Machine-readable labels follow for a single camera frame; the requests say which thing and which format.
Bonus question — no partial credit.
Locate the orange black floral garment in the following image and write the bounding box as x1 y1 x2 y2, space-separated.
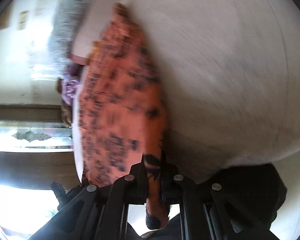
78 3 170 230

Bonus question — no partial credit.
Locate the purple floral garment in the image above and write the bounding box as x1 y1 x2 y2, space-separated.
61 63 84 106

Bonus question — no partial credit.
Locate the pink quilted bed cover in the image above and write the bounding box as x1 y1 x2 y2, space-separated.
72 0 300 179

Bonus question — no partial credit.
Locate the pink maroon bolster cushion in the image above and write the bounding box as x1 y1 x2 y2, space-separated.
70 54 90 66

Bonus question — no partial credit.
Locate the grey quilted pillow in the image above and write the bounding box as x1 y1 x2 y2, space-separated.
48 0 94 73

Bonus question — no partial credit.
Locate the window with frame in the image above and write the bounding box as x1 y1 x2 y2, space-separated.
0 105 79 190

